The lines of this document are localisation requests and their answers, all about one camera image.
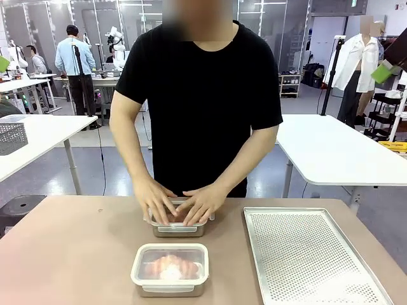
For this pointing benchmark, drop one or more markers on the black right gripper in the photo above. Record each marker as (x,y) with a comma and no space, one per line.
(399,54)

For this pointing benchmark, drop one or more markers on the clear plastic clip lid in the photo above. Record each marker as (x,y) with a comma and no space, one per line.
(152,252)
(178,227)

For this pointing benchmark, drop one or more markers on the steel rectangular container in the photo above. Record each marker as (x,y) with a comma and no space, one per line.
(178,233)
(200,289)

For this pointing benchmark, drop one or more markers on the golden croissant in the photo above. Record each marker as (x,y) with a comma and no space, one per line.
(165,263)

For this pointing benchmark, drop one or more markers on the person's right forearm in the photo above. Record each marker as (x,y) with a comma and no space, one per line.
(127,143)

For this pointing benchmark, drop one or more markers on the person's left forearm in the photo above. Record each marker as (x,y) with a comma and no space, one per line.
(251,159)

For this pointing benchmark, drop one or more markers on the person's right hand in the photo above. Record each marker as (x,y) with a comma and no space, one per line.
(154,200)

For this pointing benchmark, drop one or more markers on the person's left hand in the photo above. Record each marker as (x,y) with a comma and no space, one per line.
(203,203)

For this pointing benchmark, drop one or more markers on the bystander in white shirt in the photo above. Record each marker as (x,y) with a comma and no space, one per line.
(365,63)

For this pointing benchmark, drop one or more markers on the white background desk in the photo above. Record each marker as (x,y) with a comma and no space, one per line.
(105,81)
(22,85)

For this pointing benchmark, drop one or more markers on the seated man in grey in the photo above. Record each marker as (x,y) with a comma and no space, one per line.
(38,65)

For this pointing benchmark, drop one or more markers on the black utility cart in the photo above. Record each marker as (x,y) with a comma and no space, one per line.
(384,111)

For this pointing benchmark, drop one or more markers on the black light stand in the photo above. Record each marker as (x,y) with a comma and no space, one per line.
(330,79)

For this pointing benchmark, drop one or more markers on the black bags pile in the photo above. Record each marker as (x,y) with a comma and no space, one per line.
(313,74)

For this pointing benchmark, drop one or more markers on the man in light blue shirt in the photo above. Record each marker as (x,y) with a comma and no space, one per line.
(74,57)

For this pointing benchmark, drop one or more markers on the grey perforated basket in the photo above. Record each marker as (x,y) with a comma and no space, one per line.
(12,138)

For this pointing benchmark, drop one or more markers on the yellow flat box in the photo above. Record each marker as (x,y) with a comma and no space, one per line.
(394,146)

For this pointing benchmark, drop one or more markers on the white table with grey leg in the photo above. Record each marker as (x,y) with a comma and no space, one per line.
(47,133)

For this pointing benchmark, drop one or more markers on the large white table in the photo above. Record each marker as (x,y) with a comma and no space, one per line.
(334,149)

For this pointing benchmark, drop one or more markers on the white shoe shelf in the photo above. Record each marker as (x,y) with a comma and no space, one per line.
(289,84)

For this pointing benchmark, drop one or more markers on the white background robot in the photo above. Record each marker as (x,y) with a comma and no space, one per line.
(117,47)

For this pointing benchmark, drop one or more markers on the dark grey plastic stool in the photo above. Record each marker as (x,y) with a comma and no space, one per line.
(22,205)

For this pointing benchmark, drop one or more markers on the person in black T-shirt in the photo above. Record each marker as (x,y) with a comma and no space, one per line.
(197,111)

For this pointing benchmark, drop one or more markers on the perforated metal baking tray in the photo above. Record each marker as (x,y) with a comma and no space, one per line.
(302,254)

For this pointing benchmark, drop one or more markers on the black camera tripod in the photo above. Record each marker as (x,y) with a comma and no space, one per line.
(79,70)

